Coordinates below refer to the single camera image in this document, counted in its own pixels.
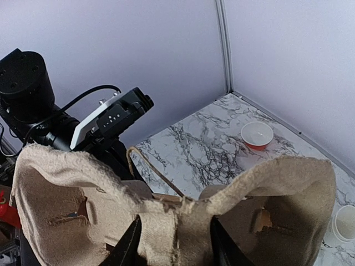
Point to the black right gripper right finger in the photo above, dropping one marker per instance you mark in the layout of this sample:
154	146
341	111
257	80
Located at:
225	251

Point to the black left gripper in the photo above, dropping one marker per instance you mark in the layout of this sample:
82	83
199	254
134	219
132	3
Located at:
109	152

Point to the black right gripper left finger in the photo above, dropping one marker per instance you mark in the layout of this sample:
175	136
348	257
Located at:
125	252

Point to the single cardboard cup carrier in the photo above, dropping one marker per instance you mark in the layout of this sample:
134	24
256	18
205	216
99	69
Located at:
72	206

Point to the stack of white paper cups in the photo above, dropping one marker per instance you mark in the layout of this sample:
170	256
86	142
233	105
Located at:
343	223

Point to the orange white bowl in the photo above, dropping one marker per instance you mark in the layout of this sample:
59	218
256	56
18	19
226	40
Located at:
257	135

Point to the left aluminium frame post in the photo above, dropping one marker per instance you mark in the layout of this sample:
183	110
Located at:
225	45

